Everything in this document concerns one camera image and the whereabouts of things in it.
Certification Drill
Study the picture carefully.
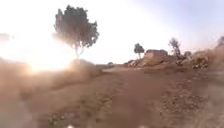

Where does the small dark tree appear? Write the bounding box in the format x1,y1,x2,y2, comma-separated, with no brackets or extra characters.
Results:
133,42,146,60

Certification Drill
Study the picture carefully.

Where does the low stone building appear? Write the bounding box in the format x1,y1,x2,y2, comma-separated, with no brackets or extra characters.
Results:
142,49,170,67

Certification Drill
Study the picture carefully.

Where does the large dark tree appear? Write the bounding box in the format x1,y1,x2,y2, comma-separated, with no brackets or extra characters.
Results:
52,4,100,60

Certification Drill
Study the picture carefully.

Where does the thin bare tree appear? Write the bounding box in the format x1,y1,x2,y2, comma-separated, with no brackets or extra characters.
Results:
168,37,183,58

